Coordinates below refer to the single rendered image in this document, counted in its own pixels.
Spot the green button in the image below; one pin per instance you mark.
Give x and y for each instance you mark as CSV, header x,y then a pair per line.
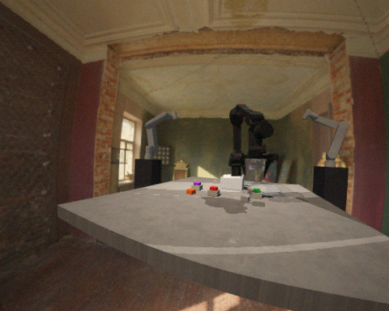
x,y
256,193

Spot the red button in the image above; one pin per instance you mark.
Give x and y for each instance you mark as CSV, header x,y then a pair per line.
x,y
213,191

